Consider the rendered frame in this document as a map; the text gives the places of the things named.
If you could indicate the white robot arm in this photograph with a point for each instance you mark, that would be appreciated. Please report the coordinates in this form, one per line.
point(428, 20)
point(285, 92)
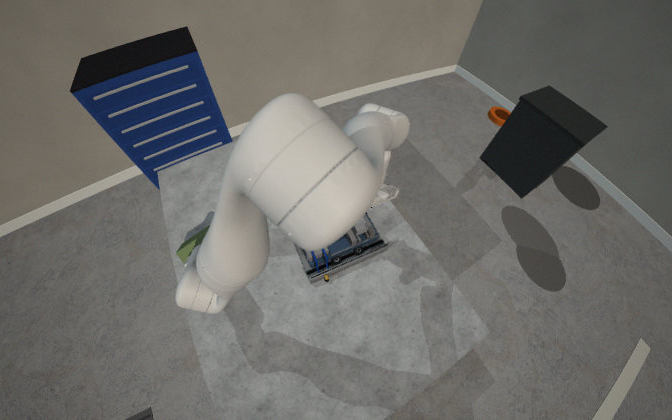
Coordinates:
point(295, 166)

